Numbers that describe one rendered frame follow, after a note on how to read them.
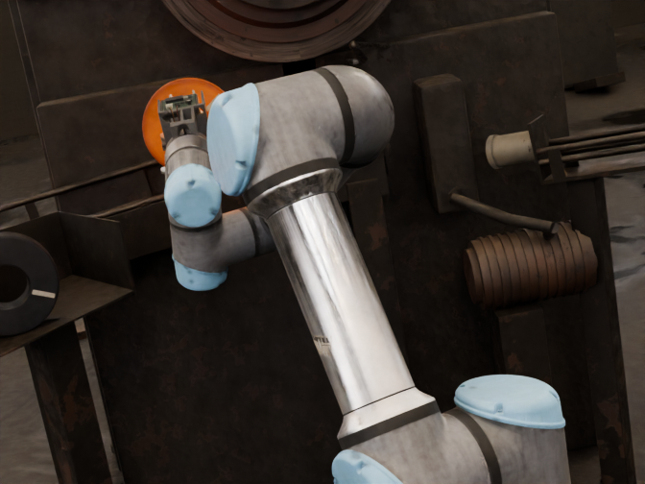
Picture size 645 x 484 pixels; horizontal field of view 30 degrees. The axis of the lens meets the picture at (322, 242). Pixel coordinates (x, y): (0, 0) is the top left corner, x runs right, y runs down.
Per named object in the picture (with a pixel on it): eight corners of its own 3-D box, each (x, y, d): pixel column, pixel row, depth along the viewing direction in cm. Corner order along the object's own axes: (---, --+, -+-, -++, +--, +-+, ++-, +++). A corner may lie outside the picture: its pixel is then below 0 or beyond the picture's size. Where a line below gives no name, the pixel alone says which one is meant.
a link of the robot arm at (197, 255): (258, 278, 175) (253, 212, 170) (188, 301, 171) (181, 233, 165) (234, 255, 181) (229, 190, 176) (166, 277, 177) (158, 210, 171)
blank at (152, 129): (194, 190, 199) (194, 194, 196) (123, 127, 195) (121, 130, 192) (257, 122, 197) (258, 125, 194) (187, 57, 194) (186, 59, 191)
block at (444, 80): (428, 204, 226) (409, 79, 220) (469, 196, 227) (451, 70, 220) (438, 217, 216) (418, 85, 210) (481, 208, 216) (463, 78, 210)
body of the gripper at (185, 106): (204, 88, 184) (208, 120, 173) (215, 138, 188) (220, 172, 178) (155, 98, 184) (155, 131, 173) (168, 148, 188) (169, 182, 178)
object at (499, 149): (502, 163, 215) (494, 132, 213) (549, 157, 210) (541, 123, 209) (489, 173, 210) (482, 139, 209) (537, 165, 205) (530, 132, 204)
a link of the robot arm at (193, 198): (168, 236, 165) (161, 181, 160) (166, 200, 174) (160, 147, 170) (225, 231, 165) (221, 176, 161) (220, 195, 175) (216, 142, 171)
